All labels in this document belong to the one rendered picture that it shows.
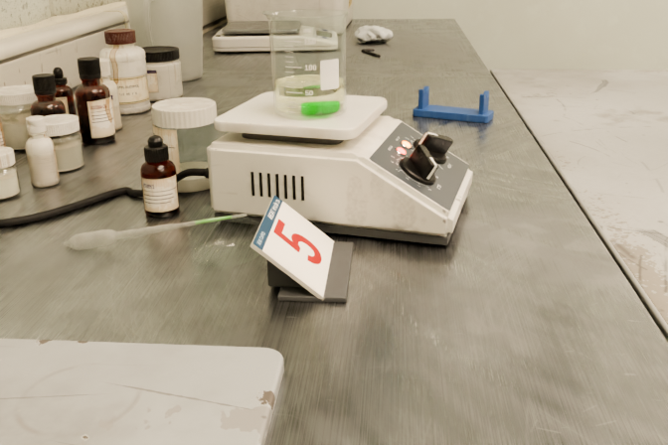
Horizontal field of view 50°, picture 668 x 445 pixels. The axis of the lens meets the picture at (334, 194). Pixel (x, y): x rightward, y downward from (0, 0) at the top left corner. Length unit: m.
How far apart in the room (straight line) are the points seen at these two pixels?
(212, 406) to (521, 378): 0.16
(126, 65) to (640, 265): 0.69
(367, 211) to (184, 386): 0.23
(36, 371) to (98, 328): 0.06
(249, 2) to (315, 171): 1.22
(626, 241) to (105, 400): 0.40
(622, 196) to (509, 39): 1.45
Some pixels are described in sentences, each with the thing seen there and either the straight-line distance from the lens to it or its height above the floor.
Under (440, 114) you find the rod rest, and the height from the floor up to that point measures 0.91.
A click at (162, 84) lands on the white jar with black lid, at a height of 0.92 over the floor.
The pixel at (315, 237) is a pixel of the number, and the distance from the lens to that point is 0.53.
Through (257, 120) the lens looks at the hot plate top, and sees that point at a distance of 0.57.
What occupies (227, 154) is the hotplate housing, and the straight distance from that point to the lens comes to 0.57.
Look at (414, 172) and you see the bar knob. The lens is 0.55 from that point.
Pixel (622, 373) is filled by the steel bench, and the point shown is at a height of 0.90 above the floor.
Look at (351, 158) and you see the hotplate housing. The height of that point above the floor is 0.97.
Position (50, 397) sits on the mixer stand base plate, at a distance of 0.39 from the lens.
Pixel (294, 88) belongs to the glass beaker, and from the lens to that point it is 0.56.
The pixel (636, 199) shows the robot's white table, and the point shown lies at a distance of 0.69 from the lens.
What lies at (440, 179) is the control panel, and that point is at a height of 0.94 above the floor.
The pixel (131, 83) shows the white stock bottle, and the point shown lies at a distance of 1.00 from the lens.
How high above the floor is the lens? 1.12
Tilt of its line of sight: 20 degrees down
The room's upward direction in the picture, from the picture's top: 1 degrees counter-clockwise
